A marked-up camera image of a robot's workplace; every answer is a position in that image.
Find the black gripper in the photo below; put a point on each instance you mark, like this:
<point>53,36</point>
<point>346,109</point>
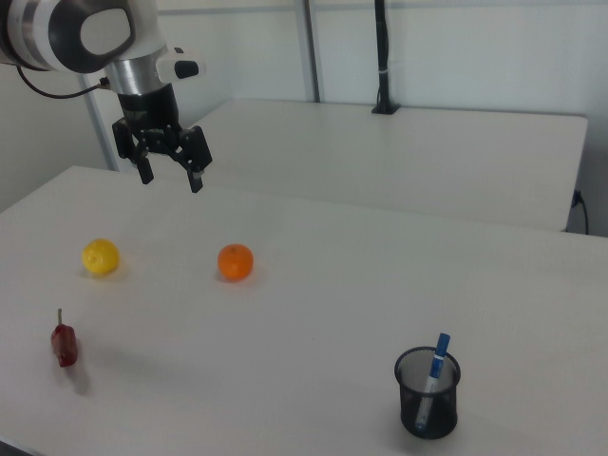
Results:
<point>152,116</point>

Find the blue white marker pen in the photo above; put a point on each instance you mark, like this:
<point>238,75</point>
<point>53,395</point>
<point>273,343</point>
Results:
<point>436,366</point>

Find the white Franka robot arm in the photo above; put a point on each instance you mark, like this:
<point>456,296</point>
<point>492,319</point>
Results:
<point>57,33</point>

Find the black mesh pen cup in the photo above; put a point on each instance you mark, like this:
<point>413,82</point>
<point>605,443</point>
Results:
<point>408,408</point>

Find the orange mandarin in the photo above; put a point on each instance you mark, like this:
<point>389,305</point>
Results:
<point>235,261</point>

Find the red chili pepper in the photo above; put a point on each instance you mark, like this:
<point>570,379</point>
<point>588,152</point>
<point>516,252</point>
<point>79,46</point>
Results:
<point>64,346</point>

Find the white adjacent table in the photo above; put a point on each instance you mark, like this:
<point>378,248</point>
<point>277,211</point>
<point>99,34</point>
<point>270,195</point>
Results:
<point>380,157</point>

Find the black pole with base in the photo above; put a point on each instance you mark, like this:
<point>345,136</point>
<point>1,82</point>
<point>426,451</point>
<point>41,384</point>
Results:
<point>383,57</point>

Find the thin grey partition post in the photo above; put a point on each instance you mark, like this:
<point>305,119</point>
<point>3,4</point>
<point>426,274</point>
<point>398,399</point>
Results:
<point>102,133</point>

